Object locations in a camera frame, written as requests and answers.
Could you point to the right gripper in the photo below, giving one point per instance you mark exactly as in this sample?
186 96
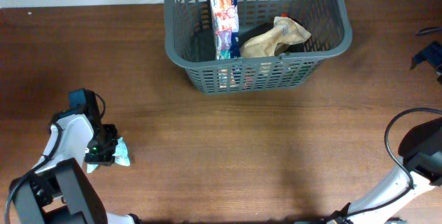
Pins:
432 54

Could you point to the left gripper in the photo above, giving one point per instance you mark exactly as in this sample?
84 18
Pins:
105 157

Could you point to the teal tissue pack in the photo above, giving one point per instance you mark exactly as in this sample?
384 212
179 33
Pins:
121 156

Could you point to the beige snack bag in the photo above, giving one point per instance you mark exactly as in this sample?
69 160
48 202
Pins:
285 31

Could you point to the orange spaghetti package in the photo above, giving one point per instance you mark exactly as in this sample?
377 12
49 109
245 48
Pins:
284 15

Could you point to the Kleenex tissue multipack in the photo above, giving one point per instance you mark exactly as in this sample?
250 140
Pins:
225 22

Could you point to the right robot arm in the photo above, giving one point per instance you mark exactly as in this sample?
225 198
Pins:
417 170

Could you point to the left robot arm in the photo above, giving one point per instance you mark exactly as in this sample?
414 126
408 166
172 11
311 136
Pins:
56 189

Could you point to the grey plastic basket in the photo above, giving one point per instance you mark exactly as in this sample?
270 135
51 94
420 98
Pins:
190 43

